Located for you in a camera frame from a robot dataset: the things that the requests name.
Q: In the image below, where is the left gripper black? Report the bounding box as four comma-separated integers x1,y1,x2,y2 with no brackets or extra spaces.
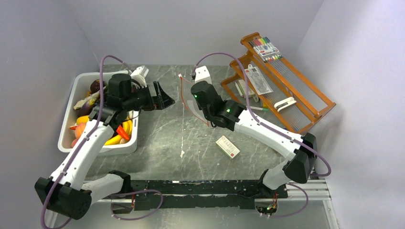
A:
123,81,175,112

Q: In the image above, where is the clear zip bag orange zipper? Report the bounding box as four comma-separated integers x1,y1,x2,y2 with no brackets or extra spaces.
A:
178,73,210,127

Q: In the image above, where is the yellow banana bunch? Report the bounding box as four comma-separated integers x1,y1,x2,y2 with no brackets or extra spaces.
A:
104,120,133,146

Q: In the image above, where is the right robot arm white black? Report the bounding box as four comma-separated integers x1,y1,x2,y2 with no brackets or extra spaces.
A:
191,81,317,198

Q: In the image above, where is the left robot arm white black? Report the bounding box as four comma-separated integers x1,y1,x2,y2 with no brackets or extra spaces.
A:
34,73,175,219

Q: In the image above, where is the white plastic food bin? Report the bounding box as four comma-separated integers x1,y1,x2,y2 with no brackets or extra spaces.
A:
58,72,139,156

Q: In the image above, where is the white eraser box on rack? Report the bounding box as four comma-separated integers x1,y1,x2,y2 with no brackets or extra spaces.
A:
235,80,255,98

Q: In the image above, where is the green white marker pen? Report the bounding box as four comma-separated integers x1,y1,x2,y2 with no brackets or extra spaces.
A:
246,106,269,112

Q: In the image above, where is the white cardboard box red logo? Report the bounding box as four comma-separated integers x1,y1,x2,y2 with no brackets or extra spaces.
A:
216,135,240,159

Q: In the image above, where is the packaged card on rack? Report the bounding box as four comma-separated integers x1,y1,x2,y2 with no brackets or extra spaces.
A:
245,64,273,95

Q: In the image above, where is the orange wooden rack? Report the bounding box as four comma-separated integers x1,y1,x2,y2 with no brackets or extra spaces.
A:
239,32,336,135

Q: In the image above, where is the dark purple mangosteen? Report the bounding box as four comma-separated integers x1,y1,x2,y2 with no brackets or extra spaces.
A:
89,80,108,94

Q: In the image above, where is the pack of coloured markers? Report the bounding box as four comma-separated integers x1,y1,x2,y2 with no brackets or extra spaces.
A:
248,37,283,62

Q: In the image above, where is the white stapler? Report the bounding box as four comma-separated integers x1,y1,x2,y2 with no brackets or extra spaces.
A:
274,96,297,112

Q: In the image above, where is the peach fruit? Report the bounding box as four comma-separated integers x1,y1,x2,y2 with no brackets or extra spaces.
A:
75,123,86,139

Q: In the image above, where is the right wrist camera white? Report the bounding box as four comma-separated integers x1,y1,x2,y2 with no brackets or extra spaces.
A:
194,66,212,84

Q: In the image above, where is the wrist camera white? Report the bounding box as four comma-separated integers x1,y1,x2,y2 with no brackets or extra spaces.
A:
194,66,212,84
130,65,149,87

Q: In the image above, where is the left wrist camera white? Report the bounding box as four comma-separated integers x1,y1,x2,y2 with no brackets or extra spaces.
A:
130,65,149,87

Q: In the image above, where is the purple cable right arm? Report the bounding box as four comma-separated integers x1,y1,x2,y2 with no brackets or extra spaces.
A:
191,52,332,177

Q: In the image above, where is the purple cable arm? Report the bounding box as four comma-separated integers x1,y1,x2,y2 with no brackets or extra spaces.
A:
191,52,332,177
40,55,134,229

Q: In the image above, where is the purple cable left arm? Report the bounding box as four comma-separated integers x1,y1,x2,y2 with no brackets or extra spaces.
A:
40,55,134,229

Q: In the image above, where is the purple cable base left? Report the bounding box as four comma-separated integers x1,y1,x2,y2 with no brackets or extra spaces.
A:
110,189,164,221

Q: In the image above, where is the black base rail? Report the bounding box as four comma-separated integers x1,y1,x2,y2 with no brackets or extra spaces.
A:
131,180,288,209

